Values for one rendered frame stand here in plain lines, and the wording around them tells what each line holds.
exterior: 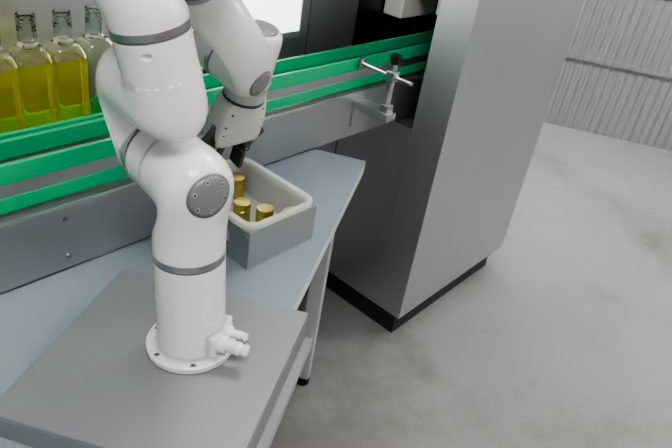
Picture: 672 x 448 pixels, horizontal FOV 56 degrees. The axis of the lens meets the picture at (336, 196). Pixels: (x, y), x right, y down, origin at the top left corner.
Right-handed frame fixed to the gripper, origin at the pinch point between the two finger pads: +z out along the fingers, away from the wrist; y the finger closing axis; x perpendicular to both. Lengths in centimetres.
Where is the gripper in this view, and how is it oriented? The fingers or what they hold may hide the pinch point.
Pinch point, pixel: (225, 159)
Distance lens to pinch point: 121.7
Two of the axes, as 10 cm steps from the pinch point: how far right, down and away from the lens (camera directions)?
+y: -6.9, 2.7, -6.7
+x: 6.4, 6.5, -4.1
